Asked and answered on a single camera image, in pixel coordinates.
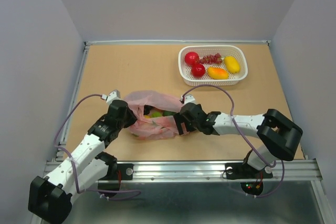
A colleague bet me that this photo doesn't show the orange yellow mango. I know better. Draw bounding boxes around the orange yellow mango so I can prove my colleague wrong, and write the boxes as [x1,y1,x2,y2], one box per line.
[207,67,229,80]

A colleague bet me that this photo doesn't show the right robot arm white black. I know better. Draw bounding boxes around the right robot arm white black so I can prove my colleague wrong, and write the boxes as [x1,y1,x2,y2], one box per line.
[174,103,303,177]

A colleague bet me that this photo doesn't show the red apple lower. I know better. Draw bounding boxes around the red apple lower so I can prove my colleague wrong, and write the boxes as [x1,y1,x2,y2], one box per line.
[191,63,206,78]

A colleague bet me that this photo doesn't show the white plastic basket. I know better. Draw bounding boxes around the white plastic basket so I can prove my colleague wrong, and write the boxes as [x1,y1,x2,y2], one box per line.
[178,45,248,86]

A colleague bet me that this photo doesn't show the red apple upper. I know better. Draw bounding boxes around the red apple upper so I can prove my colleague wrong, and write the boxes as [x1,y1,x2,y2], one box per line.
[184,51,199,66]

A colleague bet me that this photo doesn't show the yellow lemon fruit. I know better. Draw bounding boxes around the yellow lemon fruit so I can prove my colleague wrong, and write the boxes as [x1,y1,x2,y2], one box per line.
[224,56,240,74]

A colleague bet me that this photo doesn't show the pink plastic bag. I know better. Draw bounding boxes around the pink plastic bag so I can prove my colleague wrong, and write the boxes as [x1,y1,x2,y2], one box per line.
[124,90,182,140]

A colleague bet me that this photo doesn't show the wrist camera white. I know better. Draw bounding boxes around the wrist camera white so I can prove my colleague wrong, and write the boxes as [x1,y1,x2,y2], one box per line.
[180,94,196,105]
[101,89,121,105]

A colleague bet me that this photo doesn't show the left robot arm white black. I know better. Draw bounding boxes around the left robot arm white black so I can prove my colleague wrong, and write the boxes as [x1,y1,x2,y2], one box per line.
[28,99,137,223]

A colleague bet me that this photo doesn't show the green starfruit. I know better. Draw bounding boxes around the green starfruit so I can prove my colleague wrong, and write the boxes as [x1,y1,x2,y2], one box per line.
[151,112,162,118]

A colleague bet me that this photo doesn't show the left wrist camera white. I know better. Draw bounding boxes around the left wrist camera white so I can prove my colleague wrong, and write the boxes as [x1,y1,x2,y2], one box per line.
[101,89,121,105]

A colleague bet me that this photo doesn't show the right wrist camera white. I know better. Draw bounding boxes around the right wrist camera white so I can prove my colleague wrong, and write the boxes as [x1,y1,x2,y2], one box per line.
[180,94,196,105]

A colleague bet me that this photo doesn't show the red grape bunch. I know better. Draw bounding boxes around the red grape bunch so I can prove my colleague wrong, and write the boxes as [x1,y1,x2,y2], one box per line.
[199,53,223,65]

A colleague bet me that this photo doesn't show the green lime fruit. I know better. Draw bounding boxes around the green lime fruit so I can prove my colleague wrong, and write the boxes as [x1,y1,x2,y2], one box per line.
[162,111,175,116]

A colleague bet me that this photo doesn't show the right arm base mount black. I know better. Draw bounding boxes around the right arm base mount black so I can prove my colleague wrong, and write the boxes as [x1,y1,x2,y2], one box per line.
[222,162,273,180]

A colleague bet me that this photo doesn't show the red apple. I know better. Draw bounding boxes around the red apple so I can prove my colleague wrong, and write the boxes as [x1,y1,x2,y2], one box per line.
[184,51,199,66]
[191,63,206,78]

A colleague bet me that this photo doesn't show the aluminium front rail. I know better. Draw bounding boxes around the aluminium front rail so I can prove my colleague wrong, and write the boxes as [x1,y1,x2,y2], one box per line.
[46,159,322,186]

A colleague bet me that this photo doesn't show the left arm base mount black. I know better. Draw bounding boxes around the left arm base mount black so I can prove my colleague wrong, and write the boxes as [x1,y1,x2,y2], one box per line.
[97,163,134,180]

